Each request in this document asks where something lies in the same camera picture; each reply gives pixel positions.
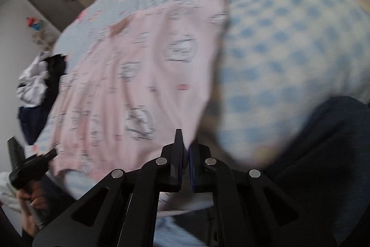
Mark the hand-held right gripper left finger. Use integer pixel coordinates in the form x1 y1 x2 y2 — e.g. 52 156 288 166
32 129 184 247

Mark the red and blue plush toy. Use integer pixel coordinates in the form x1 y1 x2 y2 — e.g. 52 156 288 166
26 17 45 32

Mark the navy garment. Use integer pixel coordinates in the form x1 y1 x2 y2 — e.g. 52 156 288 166
18 105 54 146

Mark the blue checked printed blanket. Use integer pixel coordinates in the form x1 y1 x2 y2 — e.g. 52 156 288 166
35 0 370 207

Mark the white garment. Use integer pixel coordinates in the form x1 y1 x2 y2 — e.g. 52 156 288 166
17 52 51 109

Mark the white shelf rack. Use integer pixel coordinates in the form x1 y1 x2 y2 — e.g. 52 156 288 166
32 30 57 51

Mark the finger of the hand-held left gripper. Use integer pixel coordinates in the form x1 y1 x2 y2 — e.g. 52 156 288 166
40 148 58 164

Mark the person's left hand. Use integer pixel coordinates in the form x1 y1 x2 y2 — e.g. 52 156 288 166
16 180 49 236

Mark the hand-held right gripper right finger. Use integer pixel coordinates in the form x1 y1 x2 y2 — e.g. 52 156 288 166
188 141 337 247

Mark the pink printed pyjama garment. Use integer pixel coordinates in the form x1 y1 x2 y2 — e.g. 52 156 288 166
34 0 232 181

